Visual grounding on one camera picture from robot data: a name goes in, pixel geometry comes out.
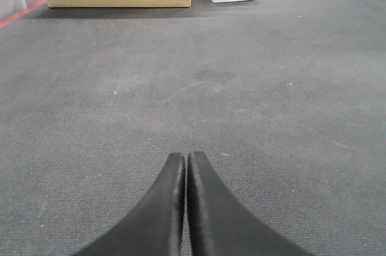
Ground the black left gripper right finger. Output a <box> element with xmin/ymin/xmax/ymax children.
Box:
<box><xmin>187</xmin><ymin>151</ymin><xmax>310</xmax><ymax>255</ymax></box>

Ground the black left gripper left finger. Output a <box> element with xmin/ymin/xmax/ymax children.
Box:
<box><xmin>76</xmin><ymin>152</ymin><xmax>185</xmax><ymax>255</ymax></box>

